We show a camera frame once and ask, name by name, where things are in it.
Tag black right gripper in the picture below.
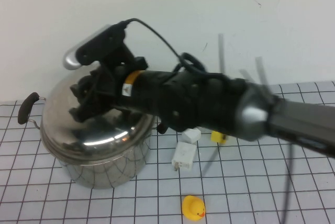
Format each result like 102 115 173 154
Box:
68 63 124 125

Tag steel pot lid black knob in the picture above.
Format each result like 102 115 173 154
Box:
41 64 155 161

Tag stainless steel cooking pot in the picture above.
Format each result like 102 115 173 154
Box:
17 92 168 190

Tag white cube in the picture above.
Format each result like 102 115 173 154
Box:
182 127 202 144

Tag white plug charger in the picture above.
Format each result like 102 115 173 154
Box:
171 141 197 173

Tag yellow cube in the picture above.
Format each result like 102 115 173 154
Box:
210 130 227 145

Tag yellow rubber duck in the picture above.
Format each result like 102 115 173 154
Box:
182 195 207 221

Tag white black-grid table mat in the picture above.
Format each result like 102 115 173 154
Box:
0 81 335 224

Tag silver wrist camera black mount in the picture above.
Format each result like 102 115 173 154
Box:
62 24 147 72

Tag black camera cable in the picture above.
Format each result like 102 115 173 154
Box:
121 18 210 78

